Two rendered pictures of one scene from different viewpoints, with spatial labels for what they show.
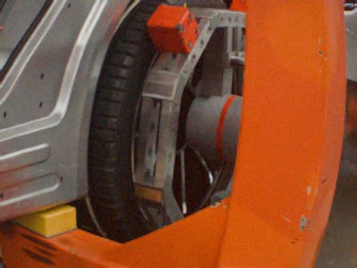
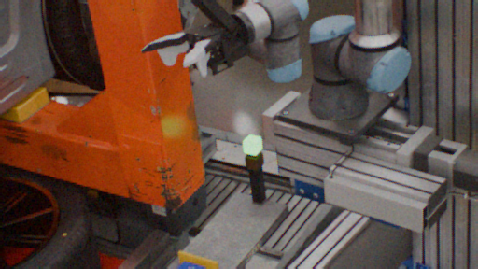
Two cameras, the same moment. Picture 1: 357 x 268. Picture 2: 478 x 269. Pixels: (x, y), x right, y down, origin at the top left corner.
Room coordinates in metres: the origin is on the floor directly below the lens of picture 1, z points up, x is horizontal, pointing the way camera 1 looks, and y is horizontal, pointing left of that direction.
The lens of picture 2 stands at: (-0.82, -0.77, 2.10)
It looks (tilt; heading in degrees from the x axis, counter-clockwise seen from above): 32 degrees down; 9
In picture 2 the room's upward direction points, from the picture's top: 8 degrees counter-clockwise
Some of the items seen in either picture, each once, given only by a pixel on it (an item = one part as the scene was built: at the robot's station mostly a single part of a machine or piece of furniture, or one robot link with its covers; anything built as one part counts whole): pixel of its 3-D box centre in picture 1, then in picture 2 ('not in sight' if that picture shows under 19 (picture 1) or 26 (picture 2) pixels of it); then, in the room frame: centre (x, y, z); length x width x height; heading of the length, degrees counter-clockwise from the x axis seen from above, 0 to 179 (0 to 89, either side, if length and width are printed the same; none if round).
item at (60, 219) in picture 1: (38, 213); (17, 101); (1.63, 0.27, 0.71); 0.14 x 0.14 x 0.05; 65
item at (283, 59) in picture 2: not in sight; (277, 51); (1.07, -0.57, 1.11); 0.11 x 0.08 x 0.11; 44
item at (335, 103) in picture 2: not in sight; (337, 87); (1.33, -0.68, 0.87); 0.15 x 0.15 x 0.10
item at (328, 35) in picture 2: not in sight; (336, 46); (1.33, -0.69, 0.98); 0.13 x 0.12 x 0.14; 44
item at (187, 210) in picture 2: not in sight; (143, 204); (1.72, -0.02, 0.26); 0.42 x 0.18 x 0.35; 65
